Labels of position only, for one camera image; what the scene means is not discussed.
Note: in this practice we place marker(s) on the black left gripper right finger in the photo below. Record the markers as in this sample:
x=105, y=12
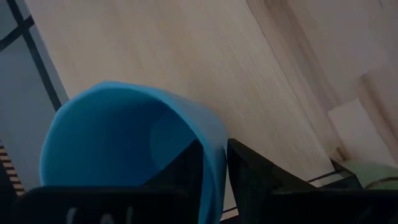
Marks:
x=248, y=177

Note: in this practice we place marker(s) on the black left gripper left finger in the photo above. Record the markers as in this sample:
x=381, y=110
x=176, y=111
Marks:
x=189, y=174

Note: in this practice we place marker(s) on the black floor mat striped edge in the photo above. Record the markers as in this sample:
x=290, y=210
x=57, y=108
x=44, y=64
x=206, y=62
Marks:
x=9, y=169

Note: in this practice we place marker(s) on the blue mug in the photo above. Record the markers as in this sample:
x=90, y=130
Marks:
x=124, y=140

